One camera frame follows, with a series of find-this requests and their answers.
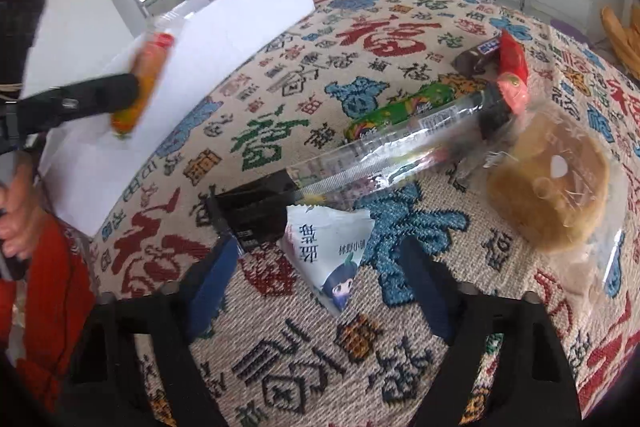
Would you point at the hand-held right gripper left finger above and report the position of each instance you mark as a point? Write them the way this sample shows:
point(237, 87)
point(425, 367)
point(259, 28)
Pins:
point(212, 289)

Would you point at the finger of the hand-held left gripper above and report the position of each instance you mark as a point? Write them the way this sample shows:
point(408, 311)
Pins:
point(85, 99)

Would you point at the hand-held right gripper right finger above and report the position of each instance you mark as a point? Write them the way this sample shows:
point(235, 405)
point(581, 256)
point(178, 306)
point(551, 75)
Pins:
point(432, 294)

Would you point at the yellow cracker packet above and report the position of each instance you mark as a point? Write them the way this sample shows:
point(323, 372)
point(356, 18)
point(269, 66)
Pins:
point(145, 77)

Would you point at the black snack packet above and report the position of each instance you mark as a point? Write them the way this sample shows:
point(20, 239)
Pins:
point(255, 207)

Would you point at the white cartoon snack packet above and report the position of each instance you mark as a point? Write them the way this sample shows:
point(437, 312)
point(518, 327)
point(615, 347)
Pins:
point(330, 252)

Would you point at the long clear tube packet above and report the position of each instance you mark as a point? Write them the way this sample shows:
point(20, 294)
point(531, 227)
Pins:
point(390, 149)

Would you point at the white cardboard box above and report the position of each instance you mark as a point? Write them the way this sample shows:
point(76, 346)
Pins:
point(225, 27)

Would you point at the round bread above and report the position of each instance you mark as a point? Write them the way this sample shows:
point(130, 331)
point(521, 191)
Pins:
point(550, 187)

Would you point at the green snack packet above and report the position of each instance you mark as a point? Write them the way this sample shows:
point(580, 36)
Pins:
point(400, 112)

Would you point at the dark brown snack packet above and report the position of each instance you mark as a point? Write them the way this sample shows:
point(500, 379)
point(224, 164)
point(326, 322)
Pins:
point(475, 57)

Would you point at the person's left hand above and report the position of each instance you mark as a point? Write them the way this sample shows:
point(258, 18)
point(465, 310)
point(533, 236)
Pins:
point(22, 202)

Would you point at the printed woven blanket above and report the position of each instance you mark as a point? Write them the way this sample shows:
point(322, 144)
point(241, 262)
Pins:
point(300, 57)

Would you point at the red snack packet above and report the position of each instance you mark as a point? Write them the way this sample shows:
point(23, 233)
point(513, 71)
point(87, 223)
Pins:
point(514, 67)

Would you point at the purple mat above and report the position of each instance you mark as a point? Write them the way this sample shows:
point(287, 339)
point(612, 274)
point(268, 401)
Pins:
point(575, 34)

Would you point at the orange lounge chair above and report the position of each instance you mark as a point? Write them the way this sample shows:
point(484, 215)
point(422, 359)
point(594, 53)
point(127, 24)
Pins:
point(620, 37)

